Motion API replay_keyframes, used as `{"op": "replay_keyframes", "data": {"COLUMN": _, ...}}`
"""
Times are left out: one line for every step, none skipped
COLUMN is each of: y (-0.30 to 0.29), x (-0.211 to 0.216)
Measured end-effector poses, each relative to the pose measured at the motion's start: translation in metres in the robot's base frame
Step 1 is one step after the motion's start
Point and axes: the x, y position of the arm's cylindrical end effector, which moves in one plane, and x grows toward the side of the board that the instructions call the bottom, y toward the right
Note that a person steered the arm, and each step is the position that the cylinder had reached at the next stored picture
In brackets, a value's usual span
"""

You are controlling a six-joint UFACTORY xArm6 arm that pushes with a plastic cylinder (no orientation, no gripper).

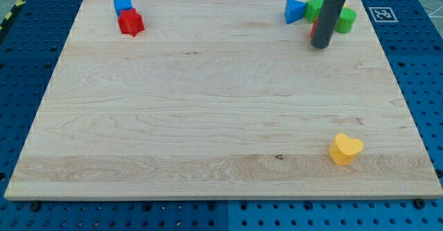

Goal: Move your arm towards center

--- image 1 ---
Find wooden board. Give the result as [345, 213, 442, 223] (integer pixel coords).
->
[5, 0, 442, 201]

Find blue triangle block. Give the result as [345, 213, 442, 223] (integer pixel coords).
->
[284, 0, 306, 24]

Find red star block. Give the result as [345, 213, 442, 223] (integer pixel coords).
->
[118, 8, 145, 37]

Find red block behind rod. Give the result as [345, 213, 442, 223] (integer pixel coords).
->
[309, 17, 318, 39]

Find yellow heart block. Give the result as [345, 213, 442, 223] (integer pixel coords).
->
[328, 133, 364, 166]

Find green star block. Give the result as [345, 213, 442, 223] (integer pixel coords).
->
[304, 0, 323, 23]

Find blue cube block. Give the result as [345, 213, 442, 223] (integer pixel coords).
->
[113, 0, 133, 17]

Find green cylinder block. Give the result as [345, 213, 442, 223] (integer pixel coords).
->
[335, 8, 357, 34]

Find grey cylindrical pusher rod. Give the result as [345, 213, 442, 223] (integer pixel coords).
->
[311, 0, 346, 49]

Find white fiducial marker tag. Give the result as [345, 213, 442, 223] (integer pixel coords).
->
[369, 6, 398, 23]

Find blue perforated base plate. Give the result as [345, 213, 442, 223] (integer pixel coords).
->
[1, 0, 442, 230]

